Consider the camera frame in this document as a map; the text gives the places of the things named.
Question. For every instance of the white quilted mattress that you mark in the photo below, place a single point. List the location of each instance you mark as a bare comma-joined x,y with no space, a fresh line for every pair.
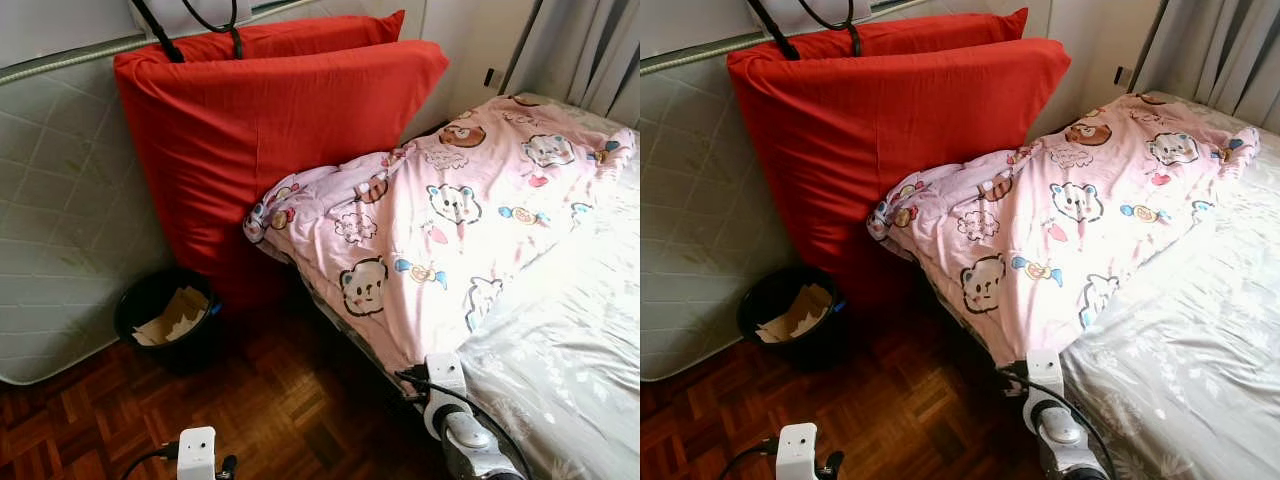
70,200
700,200

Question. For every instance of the grey curtain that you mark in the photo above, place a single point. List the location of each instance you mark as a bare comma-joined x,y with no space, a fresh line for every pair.
590,50
1210,50

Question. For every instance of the pink cartoon bear duvet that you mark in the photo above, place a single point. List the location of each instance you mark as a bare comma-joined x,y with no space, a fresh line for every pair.
450,220
1070,215

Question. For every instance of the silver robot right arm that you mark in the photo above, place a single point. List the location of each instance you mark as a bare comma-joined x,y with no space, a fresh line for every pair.
1065,435
470,440

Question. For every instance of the bed with white sheet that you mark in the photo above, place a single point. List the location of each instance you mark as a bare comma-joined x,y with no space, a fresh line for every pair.
570,350
1190,350

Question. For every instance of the black waste bin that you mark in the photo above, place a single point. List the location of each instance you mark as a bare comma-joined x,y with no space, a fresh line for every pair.
825,340
200,345

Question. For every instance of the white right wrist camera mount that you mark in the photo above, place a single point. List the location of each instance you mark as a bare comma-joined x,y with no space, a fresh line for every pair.
446,372
1044,368

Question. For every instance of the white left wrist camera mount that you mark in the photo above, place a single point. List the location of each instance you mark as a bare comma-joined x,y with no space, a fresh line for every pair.
196,452
798,448

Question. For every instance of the brown cardboard scraps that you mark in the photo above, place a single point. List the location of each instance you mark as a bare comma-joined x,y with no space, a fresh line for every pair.
175,315
797,312

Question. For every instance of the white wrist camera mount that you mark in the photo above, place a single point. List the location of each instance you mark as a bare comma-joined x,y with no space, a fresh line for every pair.
446,372
798,448
1044,368
196,452

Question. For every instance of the large red pillow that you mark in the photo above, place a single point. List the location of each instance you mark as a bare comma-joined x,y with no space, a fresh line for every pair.
320,38
270,130
940,35
880,130

